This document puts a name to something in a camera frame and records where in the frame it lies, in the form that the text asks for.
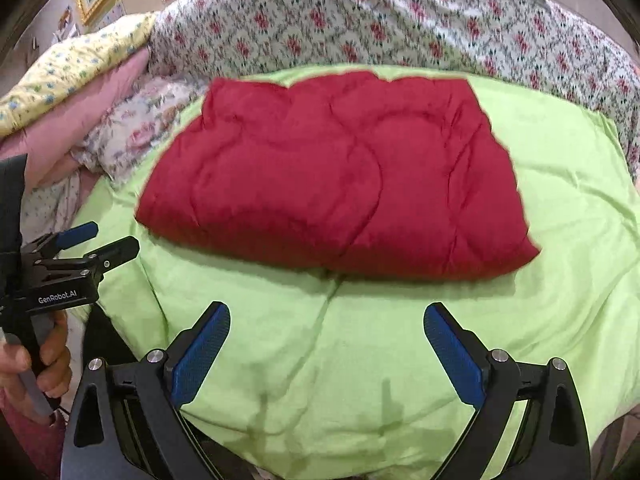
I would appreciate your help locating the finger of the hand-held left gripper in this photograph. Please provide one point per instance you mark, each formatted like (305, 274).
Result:
(80, 234)
(117, 252)

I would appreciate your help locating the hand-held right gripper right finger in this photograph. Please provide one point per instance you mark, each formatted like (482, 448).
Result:
(457, 360)

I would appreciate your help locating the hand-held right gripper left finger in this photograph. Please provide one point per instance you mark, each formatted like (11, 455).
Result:
(200, 355)

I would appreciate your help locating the red quilted jacket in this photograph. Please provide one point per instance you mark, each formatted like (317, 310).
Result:
(330, 175)

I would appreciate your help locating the person's left forearm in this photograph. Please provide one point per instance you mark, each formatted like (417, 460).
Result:
(20, 440)

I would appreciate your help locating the person's left hand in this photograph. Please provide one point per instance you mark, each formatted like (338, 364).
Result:
(50, 360)

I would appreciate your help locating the light green blanket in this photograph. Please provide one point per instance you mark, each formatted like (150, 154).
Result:
(350, 360)

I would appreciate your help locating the pink pillow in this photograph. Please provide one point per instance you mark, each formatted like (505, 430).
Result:
(65, 125)

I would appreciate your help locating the rose print sheet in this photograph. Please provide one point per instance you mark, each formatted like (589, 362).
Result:
(140, 125)

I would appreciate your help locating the yellow flowered pillow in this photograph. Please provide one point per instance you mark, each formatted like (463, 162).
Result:
(65, 70)

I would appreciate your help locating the white red-flowered quilt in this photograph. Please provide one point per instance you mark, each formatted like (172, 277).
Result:
(350, 15)

